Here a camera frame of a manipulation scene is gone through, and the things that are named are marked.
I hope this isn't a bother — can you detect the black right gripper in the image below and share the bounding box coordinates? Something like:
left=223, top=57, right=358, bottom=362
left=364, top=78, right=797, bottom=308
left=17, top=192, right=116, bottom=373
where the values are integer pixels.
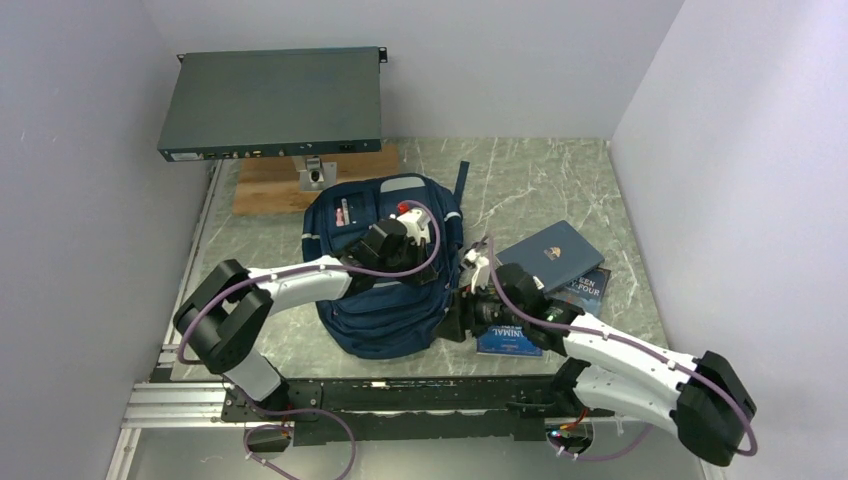
left=432, top=280, right=526, bottom=342

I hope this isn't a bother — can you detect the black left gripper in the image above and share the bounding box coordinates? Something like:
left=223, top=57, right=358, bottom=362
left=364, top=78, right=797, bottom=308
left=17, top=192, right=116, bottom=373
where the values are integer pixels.
left=376, top=234, right=436, bottom=286

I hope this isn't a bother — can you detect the navy blue student backpack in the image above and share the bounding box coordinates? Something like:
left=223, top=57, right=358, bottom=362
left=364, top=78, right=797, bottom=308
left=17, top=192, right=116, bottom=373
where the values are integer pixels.
left=301, top=161, right=470, bottom=360

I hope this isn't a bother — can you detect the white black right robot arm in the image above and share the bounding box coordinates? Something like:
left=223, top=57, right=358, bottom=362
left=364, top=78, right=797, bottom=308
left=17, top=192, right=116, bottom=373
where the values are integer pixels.
left=435, top=264, right=757, bottom=467

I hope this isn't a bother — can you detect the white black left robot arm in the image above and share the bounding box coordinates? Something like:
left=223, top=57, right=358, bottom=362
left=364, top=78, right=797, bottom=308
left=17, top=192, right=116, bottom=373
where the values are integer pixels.
left=173, top=209, right=464, bottom=420

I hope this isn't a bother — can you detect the Animal Farm book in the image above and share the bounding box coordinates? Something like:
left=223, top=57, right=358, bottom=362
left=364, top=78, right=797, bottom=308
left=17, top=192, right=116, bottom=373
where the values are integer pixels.
left=476, top=326, right=543, bottom=358

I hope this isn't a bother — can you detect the navy blue notebook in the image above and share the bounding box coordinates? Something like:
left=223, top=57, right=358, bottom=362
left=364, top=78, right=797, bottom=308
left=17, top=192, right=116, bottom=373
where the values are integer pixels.
left=497, top=220, right=605, bottom=293

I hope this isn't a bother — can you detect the Nineteen Eighty-Four book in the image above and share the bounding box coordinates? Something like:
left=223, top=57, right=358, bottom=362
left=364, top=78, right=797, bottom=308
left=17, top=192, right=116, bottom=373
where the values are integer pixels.
left=551, top=267, right=611, bottom=318

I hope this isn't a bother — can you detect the wooden board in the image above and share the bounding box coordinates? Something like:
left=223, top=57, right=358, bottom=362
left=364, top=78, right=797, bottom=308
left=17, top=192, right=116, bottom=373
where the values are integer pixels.
left=232, top=144, right=400, bottom=216

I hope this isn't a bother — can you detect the grey rack server box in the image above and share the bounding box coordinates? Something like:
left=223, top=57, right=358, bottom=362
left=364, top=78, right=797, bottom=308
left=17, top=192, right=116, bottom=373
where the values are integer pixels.
left=157, top=46, right=388, bottom=162

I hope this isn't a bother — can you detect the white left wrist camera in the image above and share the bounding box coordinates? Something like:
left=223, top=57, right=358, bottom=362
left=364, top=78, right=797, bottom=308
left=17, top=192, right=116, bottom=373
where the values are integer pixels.
left=396, top=203, right=431, bottom=245

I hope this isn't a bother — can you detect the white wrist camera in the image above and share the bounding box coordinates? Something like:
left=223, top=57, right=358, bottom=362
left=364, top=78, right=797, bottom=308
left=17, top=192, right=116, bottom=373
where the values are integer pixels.
left=461, top=247, right=492, bottom=294
left=396, top=203, right=431, bottom=245

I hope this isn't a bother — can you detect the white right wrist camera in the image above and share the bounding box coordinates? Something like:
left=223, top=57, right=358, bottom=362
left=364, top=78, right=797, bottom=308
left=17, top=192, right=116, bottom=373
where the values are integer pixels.
left=461, top=247, right=492, bottom=294

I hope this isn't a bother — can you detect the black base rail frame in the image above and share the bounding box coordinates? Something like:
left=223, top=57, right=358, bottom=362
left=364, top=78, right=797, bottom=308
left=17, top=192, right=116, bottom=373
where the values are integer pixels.
left=221, top=376, right=616, bottom=455

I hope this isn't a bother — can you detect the grey metal stand bracket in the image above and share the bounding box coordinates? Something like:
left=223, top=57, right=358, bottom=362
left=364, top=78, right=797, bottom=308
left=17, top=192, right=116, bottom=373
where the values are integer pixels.
left=293, top=156, right=337, bottom=192

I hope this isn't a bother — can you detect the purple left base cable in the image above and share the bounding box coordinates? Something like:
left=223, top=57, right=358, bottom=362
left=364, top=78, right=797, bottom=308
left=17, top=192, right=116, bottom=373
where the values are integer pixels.
left=243, top=409, right=358, bottom=480

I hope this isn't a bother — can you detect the aluminium side rail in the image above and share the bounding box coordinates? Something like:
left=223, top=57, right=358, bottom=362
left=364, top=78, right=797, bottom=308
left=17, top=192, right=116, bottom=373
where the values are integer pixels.
left=155, top=160, right=225, bottom=368

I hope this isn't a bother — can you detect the aluminium extrusion rail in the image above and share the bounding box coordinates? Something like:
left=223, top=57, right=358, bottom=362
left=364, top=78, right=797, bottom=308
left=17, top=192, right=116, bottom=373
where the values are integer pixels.
left=119, top=376, right=709, bottom=432

